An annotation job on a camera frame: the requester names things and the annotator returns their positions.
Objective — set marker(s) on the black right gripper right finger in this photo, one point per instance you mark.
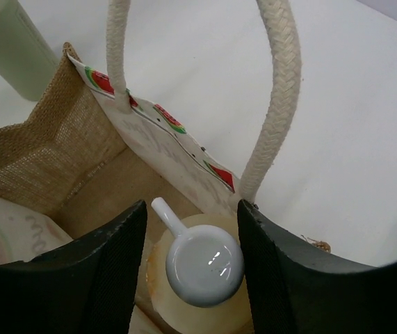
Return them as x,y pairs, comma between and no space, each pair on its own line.
295,287

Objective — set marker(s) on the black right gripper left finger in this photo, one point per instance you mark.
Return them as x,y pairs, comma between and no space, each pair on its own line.
85,286

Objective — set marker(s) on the cream lotion pump bottle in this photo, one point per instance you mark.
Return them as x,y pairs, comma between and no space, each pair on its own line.
195,273

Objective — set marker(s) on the burlap canvas bag watermelon print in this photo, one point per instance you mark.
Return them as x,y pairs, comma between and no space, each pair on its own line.
89,150

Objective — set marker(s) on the pale green bottle white cap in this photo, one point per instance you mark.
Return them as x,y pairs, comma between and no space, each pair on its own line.
27,62

